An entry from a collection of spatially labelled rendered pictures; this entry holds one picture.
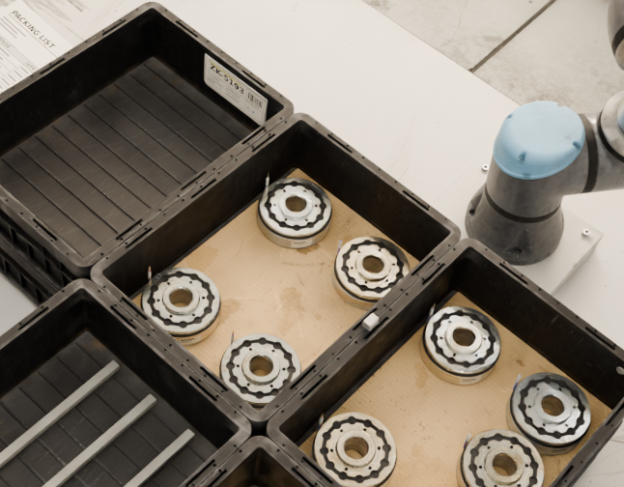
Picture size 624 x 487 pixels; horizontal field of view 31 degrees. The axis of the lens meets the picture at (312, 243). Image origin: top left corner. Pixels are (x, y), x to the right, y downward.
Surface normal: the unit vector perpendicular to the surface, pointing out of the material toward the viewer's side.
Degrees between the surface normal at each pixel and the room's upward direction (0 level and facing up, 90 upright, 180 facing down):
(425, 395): 0
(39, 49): 0
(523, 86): 0
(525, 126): 11
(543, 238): 71
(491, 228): 75
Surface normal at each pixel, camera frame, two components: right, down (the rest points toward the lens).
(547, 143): -0.10, -0.56
